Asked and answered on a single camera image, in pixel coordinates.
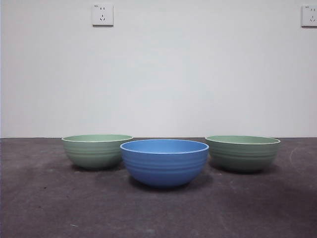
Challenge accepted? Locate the blue ribbed bowl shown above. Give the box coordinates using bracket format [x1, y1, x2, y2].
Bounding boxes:
[119, 139, 210, 188]

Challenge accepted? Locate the green ribbed bowl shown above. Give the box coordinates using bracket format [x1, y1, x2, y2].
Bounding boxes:
[205, 135, 281, 174]
[61, 134, 134, 171]

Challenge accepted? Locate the white wall socket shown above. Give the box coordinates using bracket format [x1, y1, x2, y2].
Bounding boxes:
[301, 4, 317, 28]
[92, 3, 114, 27]

